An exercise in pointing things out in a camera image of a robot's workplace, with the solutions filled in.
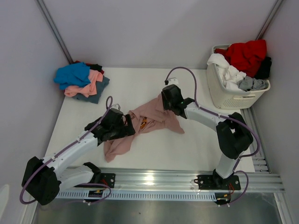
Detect dusty pink graphic t-shirt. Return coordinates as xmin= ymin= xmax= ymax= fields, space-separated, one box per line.
xmin=103 ymin=94 xmax=185 ymax=162

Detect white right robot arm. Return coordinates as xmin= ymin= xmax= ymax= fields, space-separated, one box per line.
xmin=161 ymin=84 xmax=253 ymax=189

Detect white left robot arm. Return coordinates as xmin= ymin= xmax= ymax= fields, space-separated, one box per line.
xmin=20 ymin=108 xmax=135 ymax=205

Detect slate blue t-shirt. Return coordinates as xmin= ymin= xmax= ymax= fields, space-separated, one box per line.
xmin=72 ymin=76 xmax=110 ymax=104

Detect salmon pink t-shirt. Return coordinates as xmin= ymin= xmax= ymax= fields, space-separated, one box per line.
xmin=64 ymin=70 xmax=103 ymax=98

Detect white perforated laundry basket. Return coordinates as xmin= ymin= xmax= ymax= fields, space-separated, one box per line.
xmin=206 ymin=44 xmax=271 ymax=109

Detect black folded t-shirt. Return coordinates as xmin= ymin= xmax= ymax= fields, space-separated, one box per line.
xmin=88 ymin=64 xmax=102 ymax=73

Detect white t-shirt in basket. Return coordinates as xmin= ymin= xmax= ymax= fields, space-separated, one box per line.
xmin=207 ymin=53 xmax=246 ymax=91

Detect grey t-shirt in basket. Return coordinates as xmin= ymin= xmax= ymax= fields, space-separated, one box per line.
xmin=237 ymin=76 xmax=269 ymax=91

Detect red t-shirt in basket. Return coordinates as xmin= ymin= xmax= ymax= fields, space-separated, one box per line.
xmin=214 ymin=39 xmax=267 ymax=77

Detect black t-shirt in basket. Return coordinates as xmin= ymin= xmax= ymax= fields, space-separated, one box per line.
xmin=254 ymin=56 xmax=272 ymax=80

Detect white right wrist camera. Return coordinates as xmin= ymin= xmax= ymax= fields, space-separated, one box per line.
xmin=167 ymin=77 xmax=179 ymax=86

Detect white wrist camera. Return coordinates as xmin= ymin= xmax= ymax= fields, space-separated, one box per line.
xmin=167 ymin=77 xmax=179 ymax=86
xmin=110 ymin=104 xmax=121 ymax=111

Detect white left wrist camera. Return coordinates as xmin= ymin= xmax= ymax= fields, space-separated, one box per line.
xmin=110 ymin=104 xmax=121 ymax=111

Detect aluminium mounting rail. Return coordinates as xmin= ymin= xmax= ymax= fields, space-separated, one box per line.
xmin=32 ymin=166 xmax=285 ymax=194

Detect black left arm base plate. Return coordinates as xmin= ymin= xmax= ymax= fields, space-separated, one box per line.
xmin=90 ymin=173 xmax=116 ymax=188

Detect white slotted cable duct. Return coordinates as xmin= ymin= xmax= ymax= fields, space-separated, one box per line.
xmin=56 ymin=190 xmax=216 ymax=202

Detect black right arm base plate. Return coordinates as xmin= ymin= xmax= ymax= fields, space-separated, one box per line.
xmin=194 ymin=175 xmax=241 ymax=190

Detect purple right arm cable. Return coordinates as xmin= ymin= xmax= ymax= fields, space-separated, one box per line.
xmin=164 ymin=66 xmax=261 ymax=207

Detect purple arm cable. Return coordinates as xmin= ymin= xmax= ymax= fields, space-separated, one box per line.
xmin=19 ymin=96 xmax=114 ymax=205
xmin=164 ymin=66 xmax=261 ymax=207

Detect right side aluminium rail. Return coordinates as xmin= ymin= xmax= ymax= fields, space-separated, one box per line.
xmin=241 ymin=107 xmax=271 ymax=174

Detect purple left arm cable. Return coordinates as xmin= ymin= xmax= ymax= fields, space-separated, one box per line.
xmin=19 ymin=96 xmax=114 ymax=205

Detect left aluminium frame post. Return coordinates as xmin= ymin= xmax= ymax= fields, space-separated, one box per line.
xmin=35 ymin=0 xmax=74 ymax=64

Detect aluminium frame post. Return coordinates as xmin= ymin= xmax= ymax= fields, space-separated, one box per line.
xmin=255 ymin=0 xmax=285 ymax=40
xmin=35 ymin=0 xmax=74 ymax=64

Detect right aluminium frame post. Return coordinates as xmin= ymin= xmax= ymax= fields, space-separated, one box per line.
xmin=255 ymin=0 xmax=285 ymax=40

